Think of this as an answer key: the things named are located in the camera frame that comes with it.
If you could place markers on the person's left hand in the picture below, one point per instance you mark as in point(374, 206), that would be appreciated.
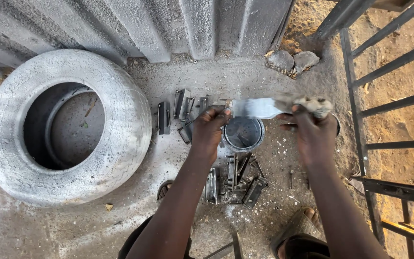
point(207, 135)

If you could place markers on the person's right hand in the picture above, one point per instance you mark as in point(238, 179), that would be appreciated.
point(316, 138)

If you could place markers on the paint rag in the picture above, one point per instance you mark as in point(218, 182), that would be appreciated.
point(313, 103)

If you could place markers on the grey painted metal bracket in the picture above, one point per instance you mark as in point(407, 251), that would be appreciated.
point(255, 108)

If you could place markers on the paint can lid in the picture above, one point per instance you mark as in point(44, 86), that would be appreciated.
point(337, 124)

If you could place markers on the round paint can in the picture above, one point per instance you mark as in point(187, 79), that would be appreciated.
point(243, 133)

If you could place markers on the thin metal rods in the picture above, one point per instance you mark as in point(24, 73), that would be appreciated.
point(291, 178)

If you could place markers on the pile of unpainted metal brackets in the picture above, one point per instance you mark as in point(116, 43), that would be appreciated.
point(244, 183)

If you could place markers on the person's left sandal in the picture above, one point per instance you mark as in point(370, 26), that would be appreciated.
point(164, 190)

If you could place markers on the person's sandal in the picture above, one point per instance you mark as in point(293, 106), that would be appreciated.
point(295, 226)
point(164, 190)

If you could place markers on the grey stone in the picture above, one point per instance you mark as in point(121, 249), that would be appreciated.
point(281, 59)
point(306, 60)

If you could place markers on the grey painted tyre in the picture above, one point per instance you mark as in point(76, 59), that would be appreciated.
point(128, 122)

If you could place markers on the person's right sandal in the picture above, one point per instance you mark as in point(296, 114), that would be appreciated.
point(295, 226)

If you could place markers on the steel angle bar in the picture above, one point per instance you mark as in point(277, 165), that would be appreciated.
point(234, 246)

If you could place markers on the corrugated metal sheet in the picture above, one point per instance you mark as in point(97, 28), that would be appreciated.
point(138, 28)

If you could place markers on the person's black shorts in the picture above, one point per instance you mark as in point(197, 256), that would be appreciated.
point(131, 244)

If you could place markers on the black metal gate frame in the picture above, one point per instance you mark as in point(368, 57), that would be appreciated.
point(358, 108)

